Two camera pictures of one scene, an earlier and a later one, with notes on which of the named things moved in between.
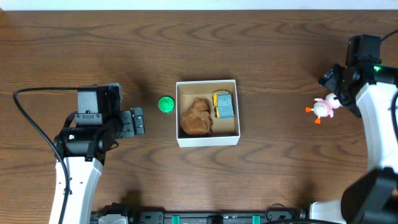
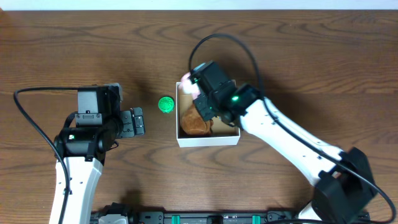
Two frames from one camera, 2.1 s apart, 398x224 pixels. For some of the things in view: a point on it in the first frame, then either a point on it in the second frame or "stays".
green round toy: x=166 y=104 stays
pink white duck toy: x=324 y=107 to x=188 y=87
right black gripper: x=331 y=79 to x=201 y=102
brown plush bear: x=196 y=120 stays
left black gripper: x=127 y=123 stays
